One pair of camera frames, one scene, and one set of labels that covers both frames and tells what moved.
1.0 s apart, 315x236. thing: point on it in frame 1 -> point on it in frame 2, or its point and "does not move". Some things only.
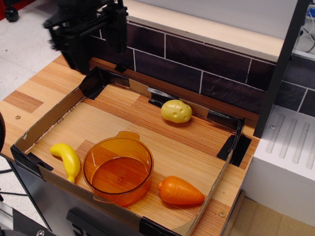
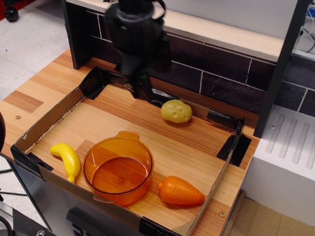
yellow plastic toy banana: [71, 159] does not move
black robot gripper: [82, 29] -> [137, 33]
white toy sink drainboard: [282, 176] does not move
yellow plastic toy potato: [176, 111] does not move
